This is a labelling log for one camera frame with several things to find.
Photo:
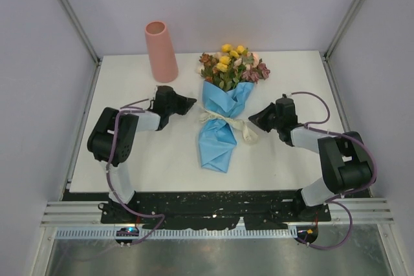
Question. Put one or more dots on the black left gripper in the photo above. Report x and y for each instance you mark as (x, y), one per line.
(185, 103)

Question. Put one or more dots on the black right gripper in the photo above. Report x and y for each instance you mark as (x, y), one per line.
(260, 118)

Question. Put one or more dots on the cream ribbon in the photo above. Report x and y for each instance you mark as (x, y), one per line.
(249, 136)

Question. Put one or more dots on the blue wrapping paper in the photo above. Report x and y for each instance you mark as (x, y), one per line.
(216, 139)

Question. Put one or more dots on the artificial flower bunch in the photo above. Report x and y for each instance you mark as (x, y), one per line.
(231, 66)

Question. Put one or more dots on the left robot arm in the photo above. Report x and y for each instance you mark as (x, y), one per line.
(112, 138)

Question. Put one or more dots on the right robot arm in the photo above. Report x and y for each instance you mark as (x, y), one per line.
(345, 162)

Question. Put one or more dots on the pink tapered vase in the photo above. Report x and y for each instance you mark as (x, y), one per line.
(161, 52)

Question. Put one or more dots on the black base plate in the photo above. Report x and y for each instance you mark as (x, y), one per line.
(207, 210)

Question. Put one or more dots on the white slotted cable duct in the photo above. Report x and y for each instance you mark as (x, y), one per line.
(118, 233)

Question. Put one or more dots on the right aluminium frame post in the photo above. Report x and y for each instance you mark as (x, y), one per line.
(345, 23)

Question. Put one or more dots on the aluminium frame post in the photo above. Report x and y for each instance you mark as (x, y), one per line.
(345, 23)
(75, 22)

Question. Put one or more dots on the left aluminium frame post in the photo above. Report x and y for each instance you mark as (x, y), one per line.
(75, 22)

